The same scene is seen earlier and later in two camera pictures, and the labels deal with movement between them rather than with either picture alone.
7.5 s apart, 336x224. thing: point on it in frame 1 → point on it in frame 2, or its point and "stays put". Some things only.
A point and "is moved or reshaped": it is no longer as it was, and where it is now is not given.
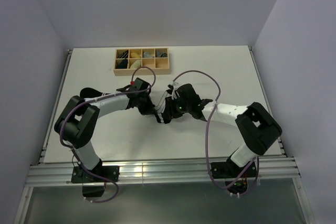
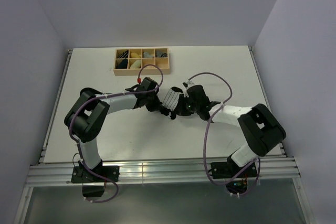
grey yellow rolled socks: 146,54 stays put
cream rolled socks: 136,64 stays put
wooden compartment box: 126,60 stays put
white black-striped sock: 158,116 is moved or reshaped
